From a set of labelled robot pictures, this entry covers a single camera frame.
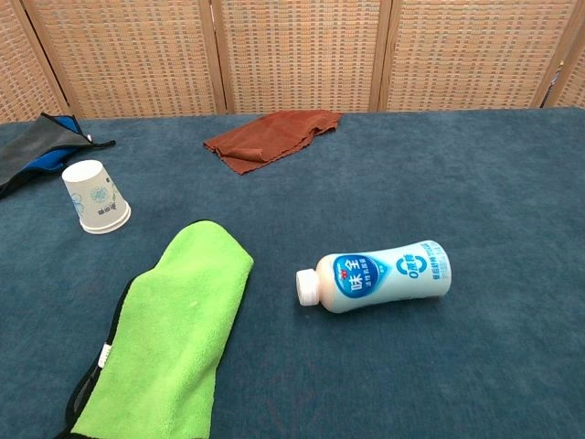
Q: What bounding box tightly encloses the white printed paper cup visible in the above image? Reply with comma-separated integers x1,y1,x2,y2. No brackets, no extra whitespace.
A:
61,159,133,235

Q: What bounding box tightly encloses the brown cloth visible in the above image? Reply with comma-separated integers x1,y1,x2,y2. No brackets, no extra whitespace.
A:
203,109,344,176

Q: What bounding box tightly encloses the white milk drink bottle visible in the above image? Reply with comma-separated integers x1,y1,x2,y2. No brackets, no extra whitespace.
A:
295,239,452,315

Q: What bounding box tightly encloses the blue carpet table cover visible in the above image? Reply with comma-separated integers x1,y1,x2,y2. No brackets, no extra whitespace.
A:
0,106,585,439

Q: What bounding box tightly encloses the green microfibre cloth black trim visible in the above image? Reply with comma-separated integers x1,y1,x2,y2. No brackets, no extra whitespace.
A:
54,219,255,439

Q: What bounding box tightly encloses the woven rattan folding screen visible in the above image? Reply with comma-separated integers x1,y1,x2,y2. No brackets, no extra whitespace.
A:
0,0,585,124

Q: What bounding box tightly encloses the grey and blue cloth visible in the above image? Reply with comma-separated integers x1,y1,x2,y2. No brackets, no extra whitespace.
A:
0,112,117,198

